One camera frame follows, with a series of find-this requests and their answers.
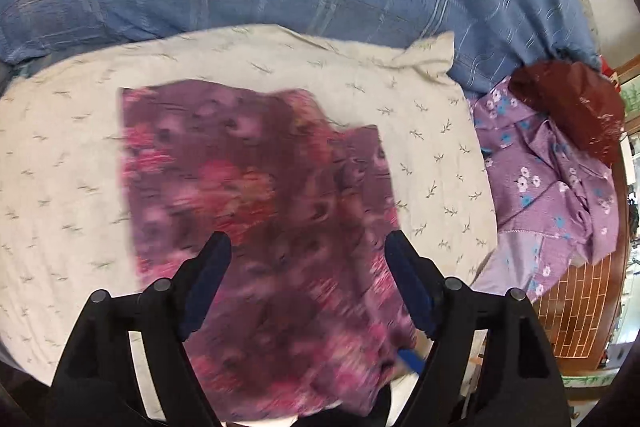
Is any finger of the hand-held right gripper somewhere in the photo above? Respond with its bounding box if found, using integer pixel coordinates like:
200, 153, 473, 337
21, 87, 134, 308
398, 348, 427, 376

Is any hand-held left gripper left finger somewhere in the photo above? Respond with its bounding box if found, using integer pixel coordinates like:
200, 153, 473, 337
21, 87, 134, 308
44, 231, 233, 427

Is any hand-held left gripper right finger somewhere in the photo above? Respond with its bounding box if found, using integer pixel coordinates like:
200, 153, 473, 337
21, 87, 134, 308
384, 230, 572, 427

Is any purple pink floral garment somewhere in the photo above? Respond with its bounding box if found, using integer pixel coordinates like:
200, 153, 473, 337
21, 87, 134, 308
119, 79, 427, 419

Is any lilac flower-print garment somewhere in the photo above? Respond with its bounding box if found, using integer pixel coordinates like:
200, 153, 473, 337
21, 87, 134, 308
469, 76, 622, 304

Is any brown woven mat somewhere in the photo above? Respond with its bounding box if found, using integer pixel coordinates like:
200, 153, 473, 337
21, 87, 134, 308
531, 251, 630, 359

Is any cream leaf-print pillow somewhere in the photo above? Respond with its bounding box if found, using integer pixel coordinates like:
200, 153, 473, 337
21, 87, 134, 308
0, 24, 499, 425

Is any dark red cloth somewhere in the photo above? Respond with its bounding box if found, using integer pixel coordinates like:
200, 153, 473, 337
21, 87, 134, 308
508, 60, 627, 166

